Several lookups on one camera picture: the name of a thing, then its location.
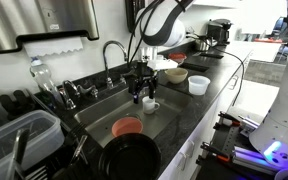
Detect black kitchen utensil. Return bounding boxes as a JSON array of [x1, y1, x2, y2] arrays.
[[5, 128, 31, 180]]

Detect pink bowl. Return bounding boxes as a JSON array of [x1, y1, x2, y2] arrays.
[[111, 116, 144, 138]]

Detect black power cable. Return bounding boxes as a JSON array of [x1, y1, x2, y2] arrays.
[[207, 36, 246, 107]]

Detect black peg drying rack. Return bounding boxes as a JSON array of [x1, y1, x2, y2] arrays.
[[0, 89, 37, 119]]

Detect white base cabinet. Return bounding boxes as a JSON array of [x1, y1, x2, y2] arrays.
[[157, 49, 255, 180]]

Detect metal tongs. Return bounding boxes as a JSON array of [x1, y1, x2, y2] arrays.
[[67, 134, 89, 167]]

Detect steel paper towel dispenser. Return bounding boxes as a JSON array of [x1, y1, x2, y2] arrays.
[[0, 0, 100, 55]]

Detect stainless steel sink basin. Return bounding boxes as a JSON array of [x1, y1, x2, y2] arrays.
[[73, 79, 193, 148]]

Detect silver metal cylinder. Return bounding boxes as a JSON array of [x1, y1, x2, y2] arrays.
[[238, 114, 262, 132]]

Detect small chrome tap lever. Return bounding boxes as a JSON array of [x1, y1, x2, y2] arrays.
[[76, 84, 99, 100]]

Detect black dish rack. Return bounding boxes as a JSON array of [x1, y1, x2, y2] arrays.
[[23, 89, 100, 180]]

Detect chrome faucet lever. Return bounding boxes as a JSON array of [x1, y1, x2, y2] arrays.
[[118, 70, 132, 85]]

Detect black frying pan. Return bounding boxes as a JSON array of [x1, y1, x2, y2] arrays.
[[98, 132, 162, 180]]

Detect clear plastic water bottle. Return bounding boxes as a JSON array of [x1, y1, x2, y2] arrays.
[[28, 57, 63, 104]]

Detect white mug with handle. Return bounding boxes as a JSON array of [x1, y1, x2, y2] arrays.
[[141, 95, 161, 115]]

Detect red black clamp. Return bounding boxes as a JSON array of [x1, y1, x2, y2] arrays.
[[216, 111, 242, 128], [199, 141, 233, 164]]

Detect red flat tray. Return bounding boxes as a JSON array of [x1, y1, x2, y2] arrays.
[[253, 37, 283, 44]]

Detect black coffee maker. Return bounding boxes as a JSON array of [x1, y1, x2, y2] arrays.
[[206, 18, 233, 46]]

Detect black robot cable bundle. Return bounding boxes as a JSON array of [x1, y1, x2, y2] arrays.
[[126, 0, 162, 68]]

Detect chrome gooseneck faucet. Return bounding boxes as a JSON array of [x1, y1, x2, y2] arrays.
[[102, 39, 130, 90]]

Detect black robot cart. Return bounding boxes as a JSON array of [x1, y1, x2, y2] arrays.
[[195, 109, 278, 180]]

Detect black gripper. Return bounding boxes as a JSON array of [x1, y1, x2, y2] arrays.
[[127, 61, 159, 105]]

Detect small chrome tap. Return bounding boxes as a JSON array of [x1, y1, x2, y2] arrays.
[[57, 79, 82, 111]]

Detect beige bowl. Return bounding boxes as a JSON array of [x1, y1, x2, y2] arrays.
[[164, 67, 189, 85]]

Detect blue office chair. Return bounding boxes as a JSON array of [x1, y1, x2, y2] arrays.
[[271, 15, 287, 36]]

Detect white paper towel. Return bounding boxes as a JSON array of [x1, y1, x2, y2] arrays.
[[23, 36, 84, 58]]

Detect steel pot by coffee maker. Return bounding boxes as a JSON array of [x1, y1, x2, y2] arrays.
[[193, 37, 217, 52]]

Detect clear plastic storage container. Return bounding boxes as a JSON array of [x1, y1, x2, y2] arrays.
[[0, 109, 66, 180]]

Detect aluminium profile bar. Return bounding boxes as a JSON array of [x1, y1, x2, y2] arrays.
[[232, 145, 280, 176]]

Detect translucent plastic cup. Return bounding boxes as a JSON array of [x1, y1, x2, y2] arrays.
[[187, 75, 211, 96]]

